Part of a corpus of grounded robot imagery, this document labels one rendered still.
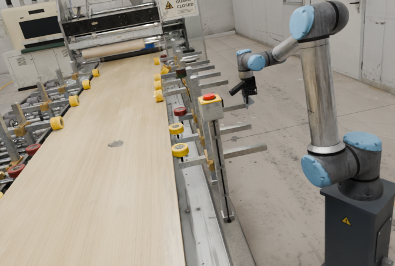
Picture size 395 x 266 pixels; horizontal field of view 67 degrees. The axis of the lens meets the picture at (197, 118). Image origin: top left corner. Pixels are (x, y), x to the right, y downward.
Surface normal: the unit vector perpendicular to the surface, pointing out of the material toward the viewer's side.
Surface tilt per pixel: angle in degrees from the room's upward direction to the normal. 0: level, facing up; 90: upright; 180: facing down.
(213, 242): 0
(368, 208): 0
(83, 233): 0
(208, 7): 90
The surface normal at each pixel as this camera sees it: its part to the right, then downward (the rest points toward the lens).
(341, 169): 0.28, 0.17
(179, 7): 0.14, 0.36
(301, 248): -0.16, -0.91
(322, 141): -0.48, 0.31
